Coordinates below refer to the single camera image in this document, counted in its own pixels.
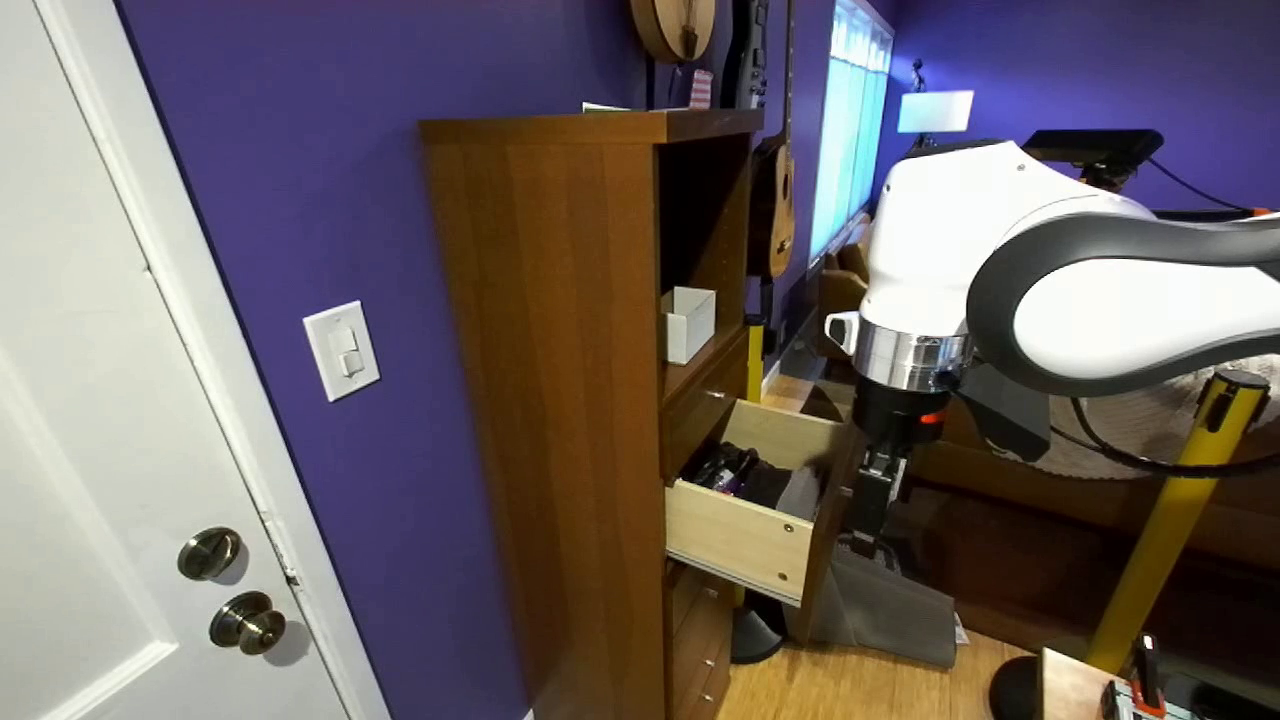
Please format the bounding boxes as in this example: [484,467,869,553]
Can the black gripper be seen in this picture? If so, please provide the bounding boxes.
[849,381,949,545]

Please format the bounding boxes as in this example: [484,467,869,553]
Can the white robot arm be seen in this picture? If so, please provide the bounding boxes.
[823,140,1280,547]

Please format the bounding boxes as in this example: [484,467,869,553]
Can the black items in drawer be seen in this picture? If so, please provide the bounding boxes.
[681,443,792,509]

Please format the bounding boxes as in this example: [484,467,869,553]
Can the open wooden drawer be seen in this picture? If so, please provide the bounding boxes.
[662,401,856,637]

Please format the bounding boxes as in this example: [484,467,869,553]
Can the brown wooden shelf cabinet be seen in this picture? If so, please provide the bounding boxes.
[418,110,759,720]

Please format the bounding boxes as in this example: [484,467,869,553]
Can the grey bag on floor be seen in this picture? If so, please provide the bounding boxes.
[792,547,961,667]

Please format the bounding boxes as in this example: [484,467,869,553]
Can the brown leather sofa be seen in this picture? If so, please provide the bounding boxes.
[904,414,1280,646]

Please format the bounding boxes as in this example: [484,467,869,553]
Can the white cardboard box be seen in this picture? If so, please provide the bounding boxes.
[662,289,714,364]

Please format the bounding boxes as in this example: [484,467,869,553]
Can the yellow tripod pole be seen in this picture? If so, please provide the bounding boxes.
[1084,374,1266,674]

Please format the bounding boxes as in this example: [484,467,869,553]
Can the bright window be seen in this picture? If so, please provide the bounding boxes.
[807,0,892,255]

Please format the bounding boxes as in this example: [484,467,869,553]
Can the brass door knob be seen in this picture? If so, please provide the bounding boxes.
[206,591,288,655]

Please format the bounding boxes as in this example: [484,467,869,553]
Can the brass deadbolt knob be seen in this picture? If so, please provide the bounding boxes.
[176,530,248,581]

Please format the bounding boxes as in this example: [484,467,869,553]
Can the white door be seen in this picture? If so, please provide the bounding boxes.
[0,0,386,720]

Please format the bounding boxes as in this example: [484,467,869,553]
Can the black camera on stand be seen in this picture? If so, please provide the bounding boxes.
[1025,129,1162,194]

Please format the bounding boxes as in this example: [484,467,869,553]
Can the round wooden wall decor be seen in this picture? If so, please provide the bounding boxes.
[626,0,714,65]

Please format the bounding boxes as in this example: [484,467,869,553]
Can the white light switch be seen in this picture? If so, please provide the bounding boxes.
[304,299,378,404]

